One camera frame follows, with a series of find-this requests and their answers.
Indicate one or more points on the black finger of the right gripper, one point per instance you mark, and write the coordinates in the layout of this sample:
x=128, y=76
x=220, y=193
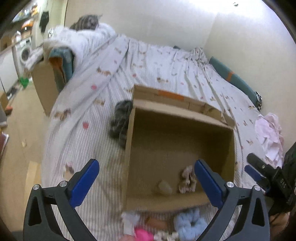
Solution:
x=261, y=172

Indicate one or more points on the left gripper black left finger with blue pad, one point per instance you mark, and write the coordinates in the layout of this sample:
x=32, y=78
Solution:
x=40, y=222

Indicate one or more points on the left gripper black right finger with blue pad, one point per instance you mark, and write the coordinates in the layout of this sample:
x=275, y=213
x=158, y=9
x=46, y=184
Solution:
x=252, y=222

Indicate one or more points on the light blue scrunchie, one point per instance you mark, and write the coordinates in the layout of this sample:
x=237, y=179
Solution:
x=189, y=224

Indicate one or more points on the white sock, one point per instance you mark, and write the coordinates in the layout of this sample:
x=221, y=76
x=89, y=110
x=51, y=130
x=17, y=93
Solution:
x=130, y=220

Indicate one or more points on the brown beige scrunchie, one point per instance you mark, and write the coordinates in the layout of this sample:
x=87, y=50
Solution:
x=188, y=180

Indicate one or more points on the pink rubber duck toy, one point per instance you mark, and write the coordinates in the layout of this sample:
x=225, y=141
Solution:
x=143, y=235

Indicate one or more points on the cream fluffy scrunchie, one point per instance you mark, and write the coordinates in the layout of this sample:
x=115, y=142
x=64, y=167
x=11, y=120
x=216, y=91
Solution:
x=166, y=236

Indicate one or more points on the brown cylindrical soft toy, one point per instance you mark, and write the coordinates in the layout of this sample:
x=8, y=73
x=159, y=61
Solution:
x=156, y=223

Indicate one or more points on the flat cardboard sheet on floor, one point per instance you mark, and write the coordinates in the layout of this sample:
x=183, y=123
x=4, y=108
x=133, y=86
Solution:
x=33, y=177

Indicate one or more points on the pink white crumpled cloth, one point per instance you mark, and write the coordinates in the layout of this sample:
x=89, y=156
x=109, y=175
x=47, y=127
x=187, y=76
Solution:
x=269, y=134

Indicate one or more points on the checkered white bed cover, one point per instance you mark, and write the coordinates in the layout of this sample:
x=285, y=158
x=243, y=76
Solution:
x=109, y=68

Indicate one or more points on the dark striped cloth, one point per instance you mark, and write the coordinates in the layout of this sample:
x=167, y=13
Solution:
x=120, y=120

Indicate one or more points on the teal orange bolster pillow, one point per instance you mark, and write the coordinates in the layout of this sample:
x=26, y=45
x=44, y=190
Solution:
x=238, y=82

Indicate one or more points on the open brown cardboard box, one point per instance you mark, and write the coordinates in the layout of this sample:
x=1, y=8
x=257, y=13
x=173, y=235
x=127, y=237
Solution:
x=166, y=133

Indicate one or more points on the green dustpan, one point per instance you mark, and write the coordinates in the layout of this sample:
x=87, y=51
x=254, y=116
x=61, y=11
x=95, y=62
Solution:
x=24, y=81

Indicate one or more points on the large cardboard box beside bed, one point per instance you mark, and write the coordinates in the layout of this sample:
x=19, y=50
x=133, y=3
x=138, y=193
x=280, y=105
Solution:
x=44, y=82

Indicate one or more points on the white kitchen cabinet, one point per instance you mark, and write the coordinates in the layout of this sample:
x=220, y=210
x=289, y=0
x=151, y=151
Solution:
x=8, y=71

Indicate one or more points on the white washing machine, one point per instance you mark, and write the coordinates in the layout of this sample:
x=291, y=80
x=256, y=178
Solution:
x=21, y=52

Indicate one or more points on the white fluffy blanket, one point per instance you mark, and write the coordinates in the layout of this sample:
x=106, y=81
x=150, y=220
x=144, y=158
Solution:
x=82, y=43

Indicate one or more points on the grey striped folded blanket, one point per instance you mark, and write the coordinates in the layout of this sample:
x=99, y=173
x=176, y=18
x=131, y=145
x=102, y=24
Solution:
x=86, y=22

